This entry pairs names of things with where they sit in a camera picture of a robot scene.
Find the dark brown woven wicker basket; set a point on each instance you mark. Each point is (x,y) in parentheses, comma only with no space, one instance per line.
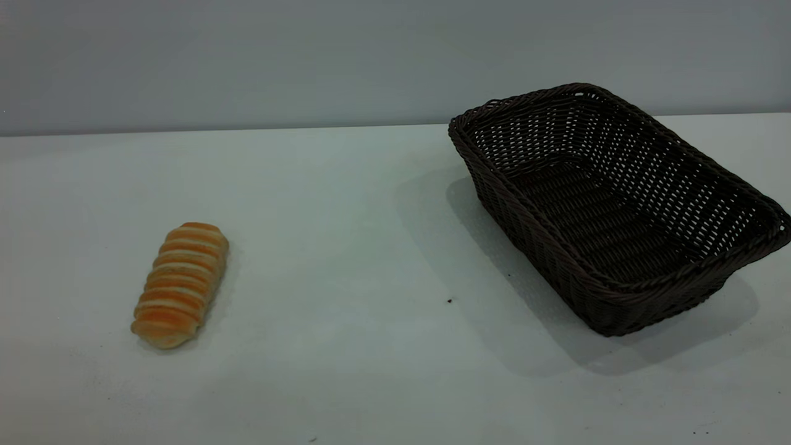
(593,216)

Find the striped orange bread roll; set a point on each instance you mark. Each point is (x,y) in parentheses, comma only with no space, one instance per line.
(180,284)

